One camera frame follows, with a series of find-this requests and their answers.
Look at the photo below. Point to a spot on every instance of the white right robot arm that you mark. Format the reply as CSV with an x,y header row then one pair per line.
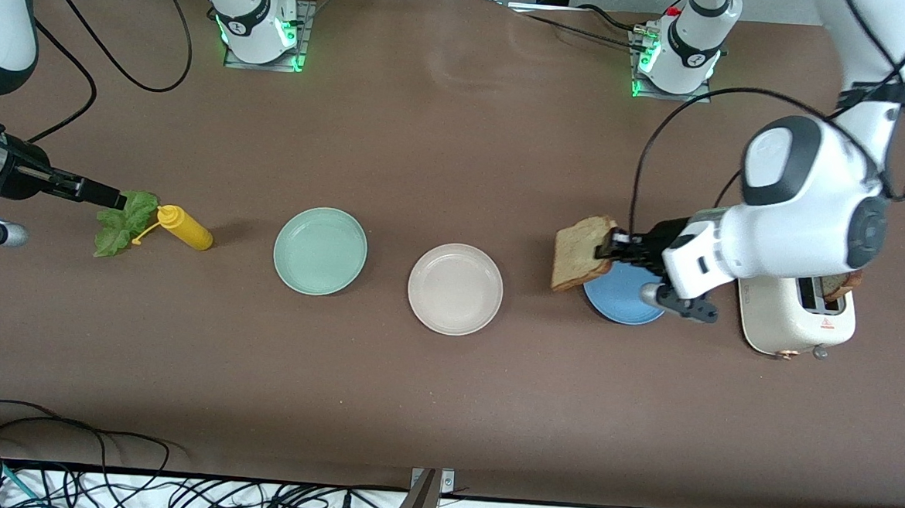
x,y
0,13

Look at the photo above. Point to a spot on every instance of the blue plate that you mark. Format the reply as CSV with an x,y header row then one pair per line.
x,y
620,305

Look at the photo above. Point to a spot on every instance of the white two-slot toaster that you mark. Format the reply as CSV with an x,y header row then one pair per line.
x,y
774,317

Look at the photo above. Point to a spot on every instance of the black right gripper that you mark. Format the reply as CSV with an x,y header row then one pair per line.
x,y
23,172

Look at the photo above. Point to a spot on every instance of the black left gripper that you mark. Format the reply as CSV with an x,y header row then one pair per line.
x,y
657,241

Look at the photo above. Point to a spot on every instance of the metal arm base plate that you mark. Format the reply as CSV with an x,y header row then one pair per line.
x,y
306,29
697,96

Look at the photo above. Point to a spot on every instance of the yellow mustard squeeze bottle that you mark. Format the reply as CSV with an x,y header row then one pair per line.
x,y
186,228

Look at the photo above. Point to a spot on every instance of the light crust bread slice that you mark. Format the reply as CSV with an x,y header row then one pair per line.
x,y
576,253

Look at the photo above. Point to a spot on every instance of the beige plate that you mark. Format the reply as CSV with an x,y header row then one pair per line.
x,y
455,289

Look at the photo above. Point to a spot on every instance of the dark crust bread slice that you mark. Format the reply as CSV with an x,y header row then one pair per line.
x,y
838,286

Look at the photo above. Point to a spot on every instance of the green lettuce leaf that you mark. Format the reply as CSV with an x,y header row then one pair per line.
x,y
117,232

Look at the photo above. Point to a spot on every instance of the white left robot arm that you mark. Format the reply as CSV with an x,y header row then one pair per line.
x,y
803,218

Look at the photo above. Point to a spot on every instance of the green plate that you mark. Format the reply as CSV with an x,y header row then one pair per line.
x,y
319,251

